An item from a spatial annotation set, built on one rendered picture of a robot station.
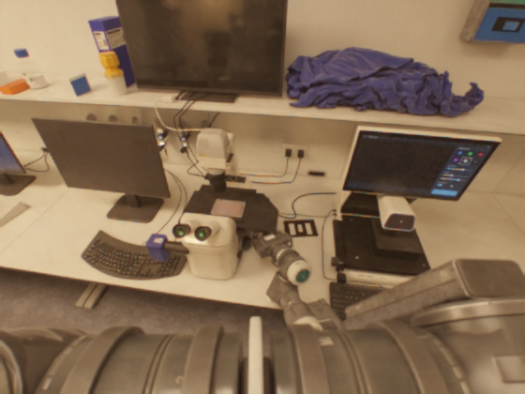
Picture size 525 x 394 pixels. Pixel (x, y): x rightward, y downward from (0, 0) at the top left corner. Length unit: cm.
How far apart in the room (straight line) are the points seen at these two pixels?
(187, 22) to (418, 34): 104
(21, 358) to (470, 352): 36
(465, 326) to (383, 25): 135
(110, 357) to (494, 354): 31
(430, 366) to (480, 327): 7
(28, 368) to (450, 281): 38
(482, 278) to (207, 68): 120
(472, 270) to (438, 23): 135
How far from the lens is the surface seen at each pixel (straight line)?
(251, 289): 110
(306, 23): 146
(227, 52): 126
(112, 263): 132
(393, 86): 122
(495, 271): 35
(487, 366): 30
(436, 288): 34
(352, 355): 25
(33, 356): 30
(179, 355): 25
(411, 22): 153
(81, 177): 145
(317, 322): 77
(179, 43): 133
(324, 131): 148
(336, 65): 127
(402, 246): 116
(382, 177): 104
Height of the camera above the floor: 172
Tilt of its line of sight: 42 degrees down
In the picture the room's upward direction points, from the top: 1 degrees clockwise
